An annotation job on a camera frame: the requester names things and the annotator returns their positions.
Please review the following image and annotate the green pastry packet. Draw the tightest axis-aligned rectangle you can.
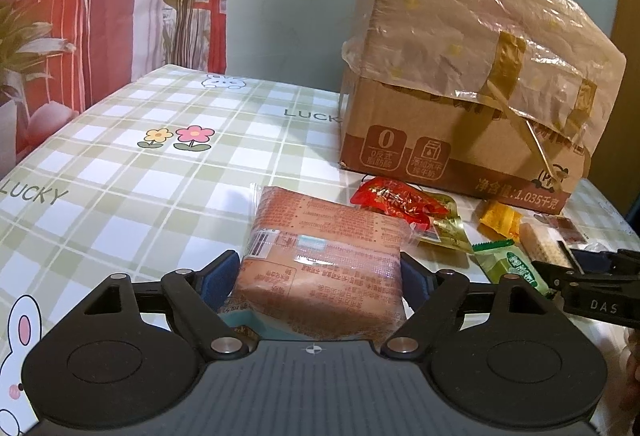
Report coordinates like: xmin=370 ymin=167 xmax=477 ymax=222
xmin=472 ymin=239 xmax=550 ymax=296

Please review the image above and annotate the gold foil snack packet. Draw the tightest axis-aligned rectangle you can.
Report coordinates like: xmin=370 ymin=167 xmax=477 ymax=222
xmin=420 ymin=192 xmax=473 ymax=254

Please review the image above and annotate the yellow candy packet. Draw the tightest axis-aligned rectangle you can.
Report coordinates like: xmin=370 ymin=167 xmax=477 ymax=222
xmin=475 ymin=201 xmax=523 ymax=242

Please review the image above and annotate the red snack packet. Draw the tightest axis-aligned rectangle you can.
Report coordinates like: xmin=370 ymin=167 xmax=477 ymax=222
xmin=350 ymin=176 xmax=449 ymax=229

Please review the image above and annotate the pink bread package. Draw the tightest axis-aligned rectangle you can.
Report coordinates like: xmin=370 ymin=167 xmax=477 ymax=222
xmin=220 ymin=187 xmax=414 ymax=344

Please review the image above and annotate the person's hand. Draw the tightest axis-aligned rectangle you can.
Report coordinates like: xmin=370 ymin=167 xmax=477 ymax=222
xmin=620 ymin=330 xmax=640 ymax=411

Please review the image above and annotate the clear wrapped dark snack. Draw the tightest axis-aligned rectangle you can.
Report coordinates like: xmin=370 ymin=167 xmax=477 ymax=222
xmin=584 ymin=240 xmax=616 ymax=253

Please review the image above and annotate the white wafer biscuit packet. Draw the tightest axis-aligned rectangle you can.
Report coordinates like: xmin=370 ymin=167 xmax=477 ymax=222
xmin=520 ymin=222 xmax=572 ymax=269

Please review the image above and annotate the brown candy packet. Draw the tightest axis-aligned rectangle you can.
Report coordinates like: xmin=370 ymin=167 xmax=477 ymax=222
xmin=534 ymin=214 xmax=588 ymax=246

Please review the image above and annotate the checkered green tablecloth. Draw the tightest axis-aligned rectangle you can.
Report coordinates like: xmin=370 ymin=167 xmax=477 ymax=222
xmin=0 ymin=63 xmax=640 ymax=436

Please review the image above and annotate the cardboard box with plastic liner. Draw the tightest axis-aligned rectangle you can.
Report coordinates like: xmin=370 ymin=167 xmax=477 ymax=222
xmin=340 ymin=0 xmax=626 ymax=214

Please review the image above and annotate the wooden door panel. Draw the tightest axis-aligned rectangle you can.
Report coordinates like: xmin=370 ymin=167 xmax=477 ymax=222
xmin=612 ymin=0 xmax=639 ymax=67

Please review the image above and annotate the printed room backdrop curtain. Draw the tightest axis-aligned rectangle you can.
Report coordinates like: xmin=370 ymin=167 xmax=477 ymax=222
xmin=1 ymin=0 xmax=228 ymax=171

